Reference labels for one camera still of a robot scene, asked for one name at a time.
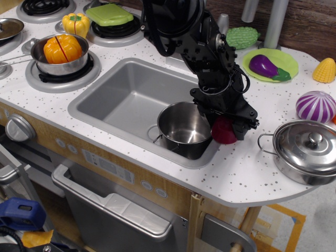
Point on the green toy bitter gourd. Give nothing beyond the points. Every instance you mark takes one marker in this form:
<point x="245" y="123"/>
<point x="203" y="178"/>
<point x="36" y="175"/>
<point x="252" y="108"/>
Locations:
<point x="242" y="37"/>

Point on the grey plastic sink basin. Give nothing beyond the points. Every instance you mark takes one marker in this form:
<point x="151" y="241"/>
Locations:
<point x="127" y="100"/>

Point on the silver oven knob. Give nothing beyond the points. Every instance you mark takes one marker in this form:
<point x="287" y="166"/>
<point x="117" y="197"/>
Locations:
<point x="18" y="129"/>

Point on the steel pot in sink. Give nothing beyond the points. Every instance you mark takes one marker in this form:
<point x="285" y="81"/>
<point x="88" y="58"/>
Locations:
<point x="183" y="130"/>

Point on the back right stove burner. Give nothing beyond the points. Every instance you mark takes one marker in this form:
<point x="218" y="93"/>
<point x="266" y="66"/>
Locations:
<point x="116" y="36"/>

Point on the light green plate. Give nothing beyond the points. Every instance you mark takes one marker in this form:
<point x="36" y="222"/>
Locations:
<point x="277" y="57"/>

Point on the grey oven door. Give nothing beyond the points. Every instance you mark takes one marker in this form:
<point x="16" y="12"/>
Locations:
<point x="113" y="218"/>

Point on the yellow toy corn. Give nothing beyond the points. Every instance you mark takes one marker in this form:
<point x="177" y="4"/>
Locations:
<point x="325" y="71"/>

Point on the purple toy eggplant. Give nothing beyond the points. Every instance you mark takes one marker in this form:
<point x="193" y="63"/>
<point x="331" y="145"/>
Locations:
<point x="261" y="65"/>

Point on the back left stove burner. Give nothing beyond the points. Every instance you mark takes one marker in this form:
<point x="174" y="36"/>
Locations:
<point x="44" y="12"/>

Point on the blue clamp tool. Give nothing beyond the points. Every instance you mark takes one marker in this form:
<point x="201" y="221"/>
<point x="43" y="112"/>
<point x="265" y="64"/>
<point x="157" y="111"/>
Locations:
<point x="22" y="214"/>

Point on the orange toy bell pepper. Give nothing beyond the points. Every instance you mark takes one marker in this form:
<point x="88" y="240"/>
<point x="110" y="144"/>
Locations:
<point x="62" y="49"/>

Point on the grey metal pole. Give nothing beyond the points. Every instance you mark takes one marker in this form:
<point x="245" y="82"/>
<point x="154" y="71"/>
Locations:
<point x="277" y="16"/>

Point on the front right stove burner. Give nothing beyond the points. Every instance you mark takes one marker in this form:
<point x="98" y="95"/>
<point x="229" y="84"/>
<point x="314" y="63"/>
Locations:
<point x="66" y="83"/>

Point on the stove burner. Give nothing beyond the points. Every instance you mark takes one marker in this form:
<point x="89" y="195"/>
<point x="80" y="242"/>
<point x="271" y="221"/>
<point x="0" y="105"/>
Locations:
<point x="116" y="36"/>
<point x="44" y="12"/>
<point x="66" y="83"/>

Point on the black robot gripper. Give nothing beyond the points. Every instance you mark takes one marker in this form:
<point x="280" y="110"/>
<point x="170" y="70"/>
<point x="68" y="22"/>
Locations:
<point x="229" y="103"/>

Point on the purple white toy onion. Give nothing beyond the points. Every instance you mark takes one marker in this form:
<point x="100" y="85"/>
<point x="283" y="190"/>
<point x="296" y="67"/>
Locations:
<point x="316" y="106"/>

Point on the silver stove knob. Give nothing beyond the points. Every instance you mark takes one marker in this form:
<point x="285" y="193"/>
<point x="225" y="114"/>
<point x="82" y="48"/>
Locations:
<point x="27" y="46"/>

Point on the yellow toy bell pepper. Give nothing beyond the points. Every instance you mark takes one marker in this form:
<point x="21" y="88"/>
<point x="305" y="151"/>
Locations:
<point x="77" y="24"/>

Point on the steel pan lid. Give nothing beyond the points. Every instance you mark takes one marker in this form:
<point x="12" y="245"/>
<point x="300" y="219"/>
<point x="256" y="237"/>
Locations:
<point x="10" y="27"/>

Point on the red toy sweet potato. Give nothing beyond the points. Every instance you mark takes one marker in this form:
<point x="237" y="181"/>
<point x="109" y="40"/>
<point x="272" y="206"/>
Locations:
<point x="222" y="131"/>

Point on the steel pot with lid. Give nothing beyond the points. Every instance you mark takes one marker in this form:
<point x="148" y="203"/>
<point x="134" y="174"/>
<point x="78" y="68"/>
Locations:
<point x="304" y="151"/>

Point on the steel saucepan on stove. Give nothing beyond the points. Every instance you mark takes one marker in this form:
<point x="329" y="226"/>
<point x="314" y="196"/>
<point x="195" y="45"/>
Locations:
<point x="37" y="55"/>

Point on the silver toy faucet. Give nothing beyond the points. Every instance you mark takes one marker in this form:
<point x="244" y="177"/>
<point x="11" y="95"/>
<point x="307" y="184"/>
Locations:
<point x="176" y="59"/>

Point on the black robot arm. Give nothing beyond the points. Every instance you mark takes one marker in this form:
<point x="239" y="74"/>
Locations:
<point x="188" y="29"/>

